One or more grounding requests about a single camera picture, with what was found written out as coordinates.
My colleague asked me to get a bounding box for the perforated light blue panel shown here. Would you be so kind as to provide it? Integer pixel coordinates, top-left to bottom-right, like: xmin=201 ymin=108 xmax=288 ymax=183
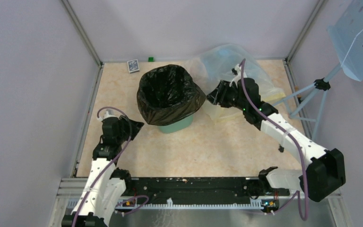
xmin=328 ymin=0 xmax=363 ymax=81

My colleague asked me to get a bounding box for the blue playing card deck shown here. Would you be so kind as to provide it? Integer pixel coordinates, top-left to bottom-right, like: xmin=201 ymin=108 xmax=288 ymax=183
xmin=127 ymin=59 xmax=140 ymax=74

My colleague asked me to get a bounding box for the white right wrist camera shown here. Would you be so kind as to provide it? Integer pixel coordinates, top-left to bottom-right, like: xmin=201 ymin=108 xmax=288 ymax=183
xmin=229 ymin=64 xmax=248 ymax=87

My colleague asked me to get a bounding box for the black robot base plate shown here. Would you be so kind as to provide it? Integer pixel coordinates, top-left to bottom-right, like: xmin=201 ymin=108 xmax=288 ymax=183
xmin=119 ymin=177 xmax=291 ymax=209

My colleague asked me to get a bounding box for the small black plastic piece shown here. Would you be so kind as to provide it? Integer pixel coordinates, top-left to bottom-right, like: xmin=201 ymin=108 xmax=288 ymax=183
xmin=278 ymin=146 xmax=284 ymax=153

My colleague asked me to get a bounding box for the clear plastic bag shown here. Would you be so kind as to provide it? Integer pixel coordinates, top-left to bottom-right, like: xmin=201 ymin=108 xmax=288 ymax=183
xmin=186 ymin=44 xmax=286 ymax=123

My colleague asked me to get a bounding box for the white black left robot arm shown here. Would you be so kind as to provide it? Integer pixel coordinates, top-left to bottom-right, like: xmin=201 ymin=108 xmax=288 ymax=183
xmin=61 ymin=112 xmax=144 ymax=227

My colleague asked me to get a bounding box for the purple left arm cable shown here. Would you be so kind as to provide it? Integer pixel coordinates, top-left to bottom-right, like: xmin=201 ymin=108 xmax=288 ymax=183
xmin=71 ymin=106 xmax=150 ymax=227

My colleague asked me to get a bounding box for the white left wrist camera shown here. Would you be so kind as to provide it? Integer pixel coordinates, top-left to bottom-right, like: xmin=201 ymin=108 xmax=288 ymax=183
xmin=97 ymin=110 xmax=116 ymax=122

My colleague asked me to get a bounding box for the green plastic trash bin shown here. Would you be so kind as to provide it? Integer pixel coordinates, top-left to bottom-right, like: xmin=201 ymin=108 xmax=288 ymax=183
xmin=158 ymin=115 xmax=193 ymax=134

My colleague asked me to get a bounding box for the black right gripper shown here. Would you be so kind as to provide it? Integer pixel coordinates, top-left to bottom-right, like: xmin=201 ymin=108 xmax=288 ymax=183
xmin=205 ymin=80 xmax=247 ymax=111

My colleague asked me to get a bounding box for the light blue tripod stand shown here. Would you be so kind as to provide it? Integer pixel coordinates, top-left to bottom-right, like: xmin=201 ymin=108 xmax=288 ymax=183
xmin=273 ymin=63 xmax=341 ymax=141

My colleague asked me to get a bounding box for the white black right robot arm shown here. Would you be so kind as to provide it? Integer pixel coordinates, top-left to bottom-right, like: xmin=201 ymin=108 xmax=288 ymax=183
xmin=207 ymin=78 xmax=346 ymax=202

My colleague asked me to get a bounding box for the black trash bag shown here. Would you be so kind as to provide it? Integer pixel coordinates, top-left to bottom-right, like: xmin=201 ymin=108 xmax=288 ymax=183
xmin=137 ymin=64 xmax=206 ymax=126

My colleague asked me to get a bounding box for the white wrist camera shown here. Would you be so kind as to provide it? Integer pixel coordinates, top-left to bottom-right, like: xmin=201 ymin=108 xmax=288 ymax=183
xmin=229 ymin=64 xmax=248 ymax=87
xmin=97 ymin=110 xmax=116 ymax=122

